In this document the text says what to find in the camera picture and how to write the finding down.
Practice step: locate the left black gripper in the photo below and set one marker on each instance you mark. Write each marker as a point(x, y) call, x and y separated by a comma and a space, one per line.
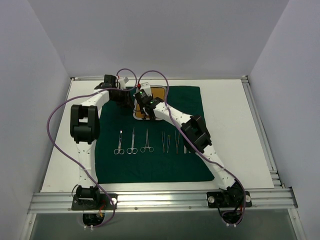
point(127, 99)

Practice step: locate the thin steel tweezers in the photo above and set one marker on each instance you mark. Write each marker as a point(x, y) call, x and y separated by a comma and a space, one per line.
point(177, 141)

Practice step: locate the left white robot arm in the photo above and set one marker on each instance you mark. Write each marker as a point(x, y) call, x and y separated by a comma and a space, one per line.
point(85, 131)

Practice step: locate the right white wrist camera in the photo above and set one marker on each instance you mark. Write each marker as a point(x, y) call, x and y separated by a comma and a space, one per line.
point(145, 86)

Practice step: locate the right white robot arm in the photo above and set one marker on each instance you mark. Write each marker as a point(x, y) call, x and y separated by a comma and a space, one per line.
point(196, 138)

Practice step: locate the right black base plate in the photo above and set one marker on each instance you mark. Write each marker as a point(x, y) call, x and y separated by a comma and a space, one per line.
point(225, 199)

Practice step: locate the steel scissors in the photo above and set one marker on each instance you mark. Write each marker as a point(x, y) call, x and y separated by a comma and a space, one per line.
point(119, 150)
point(132, 150)

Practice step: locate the back aluminium rail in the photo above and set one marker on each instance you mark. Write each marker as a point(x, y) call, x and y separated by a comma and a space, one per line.
point(200, 78)

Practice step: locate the aluminium frame rail right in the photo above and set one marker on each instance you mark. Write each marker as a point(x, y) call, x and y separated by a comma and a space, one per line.
point(268, 155)

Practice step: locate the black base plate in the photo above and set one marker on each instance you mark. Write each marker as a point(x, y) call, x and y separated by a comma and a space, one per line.
point(225, 199)
point(91, 202)

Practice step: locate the front aluminium rail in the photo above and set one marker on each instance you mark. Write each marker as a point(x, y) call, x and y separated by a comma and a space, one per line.
point(164, 201)

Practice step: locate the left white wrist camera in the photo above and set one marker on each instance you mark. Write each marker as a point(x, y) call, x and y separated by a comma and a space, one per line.
point(122, 82)

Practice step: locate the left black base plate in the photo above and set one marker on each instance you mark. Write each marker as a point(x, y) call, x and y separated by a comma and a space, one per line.
point(91, 202)

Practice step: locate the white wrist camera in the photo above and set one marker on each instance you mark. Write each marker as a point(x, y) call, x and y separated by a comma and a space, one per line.
point(122, 82)
point(145, 86)

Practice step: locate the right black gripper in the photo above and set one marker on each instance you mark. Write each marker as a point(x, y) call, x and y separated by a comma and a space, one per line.
point(149, 110)

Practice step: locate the green surgical cloth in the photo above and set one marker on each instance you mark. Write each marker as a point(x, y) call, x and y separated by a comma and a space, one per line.
point(154, 167)

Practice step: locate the steel forceps with rings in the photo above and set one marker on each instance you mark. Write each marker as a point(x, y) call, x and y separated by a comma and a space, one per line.
point(147, 147)

